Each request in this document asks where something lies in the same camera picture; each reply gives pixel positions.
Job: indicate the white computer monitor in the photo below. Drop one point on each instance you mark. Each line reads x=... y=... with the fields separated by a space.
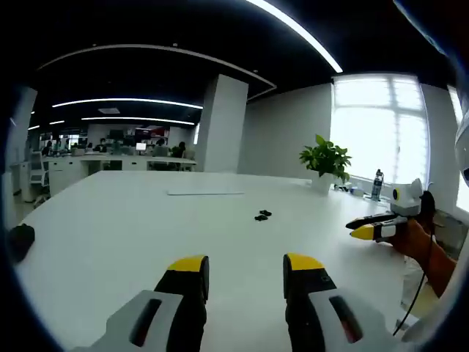
x=140 y=146

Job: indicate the red wall screen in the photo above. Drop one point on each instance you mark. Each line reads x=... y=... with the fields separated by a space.
x=152 y=131

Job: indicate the white office chair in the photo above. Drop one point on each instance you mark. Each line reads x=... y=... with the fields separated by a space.
x=38 y=172

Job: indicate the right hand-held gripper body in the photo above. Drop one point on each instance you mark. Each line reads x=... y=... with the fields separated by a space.
x=405 y=201

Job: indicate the row of white desks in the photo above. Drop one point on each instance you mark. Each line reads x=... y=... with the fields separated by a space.
x=110 y=163

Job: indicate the person's right hand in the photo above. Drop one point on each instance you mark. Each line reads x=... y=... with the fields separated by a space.
x=414 y=238

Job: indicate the large window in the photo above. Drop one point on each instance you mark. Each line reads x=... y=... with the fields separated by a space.
x=377 y=139

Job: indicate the clear water bottle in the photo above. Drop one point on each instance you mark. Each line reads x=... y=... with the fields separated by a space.
x=377 y=187

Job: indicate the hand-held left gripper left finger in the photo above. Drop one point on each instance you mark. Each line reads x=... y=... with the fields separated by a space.
x=161 y=315

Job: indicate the ceiling light strip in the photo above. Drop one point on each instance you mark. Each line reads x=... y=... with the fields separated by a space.
x=308 y=34
x=139 y=120
x=128 y=101

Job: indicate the green leafy plant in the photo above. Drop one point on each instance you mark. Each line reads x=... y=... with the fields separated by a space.
x=326 y=155

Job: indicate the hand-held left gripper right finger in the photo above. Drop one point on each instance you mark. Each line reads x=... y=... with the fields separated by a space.
x=322 y=319

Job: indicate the white plant pot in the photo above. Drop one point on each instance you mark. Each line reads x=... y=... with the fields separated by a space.
x=324 y=183

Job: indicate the black rounded object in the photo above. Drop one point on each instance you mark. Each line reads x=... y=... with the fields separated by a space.
x=21 y=242

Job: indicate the black plastic buckle part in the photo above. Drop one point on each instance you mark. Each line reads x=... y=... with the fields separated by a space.
x=261 y=218
x=265 y=212

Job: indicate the person in white shirt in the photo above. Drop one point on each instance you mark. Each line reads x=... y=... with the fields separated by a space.
x=417 y=330

